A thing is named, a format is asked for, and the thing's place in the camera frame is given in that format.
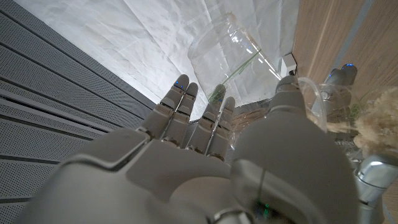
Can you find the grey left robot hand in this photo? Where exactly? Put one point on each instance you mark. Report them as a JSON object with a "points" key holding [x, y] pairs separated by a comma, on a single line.
{"points": [[339, 90]]}

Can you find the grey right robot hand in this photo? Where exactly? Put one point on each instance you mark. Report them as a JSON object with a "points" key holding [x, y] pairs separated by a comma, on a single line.
{"points": [[186, 174]]}

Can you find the clear plastic cup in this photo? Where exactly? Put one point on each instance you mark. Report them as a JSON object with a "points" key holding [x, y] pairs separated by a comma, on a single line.
{"points": [[224, 53], [317, 93]]}

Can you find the brown sugar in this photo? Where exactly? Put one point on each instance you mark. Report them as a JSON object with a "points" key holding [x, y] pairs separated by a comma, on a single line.
{"points": [[376, 124]]}

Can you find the white backdrop cloth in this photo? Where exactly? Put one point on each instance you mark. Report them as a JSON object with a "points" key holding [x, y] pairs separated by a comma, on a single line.
{"points": [[124, 40]]}

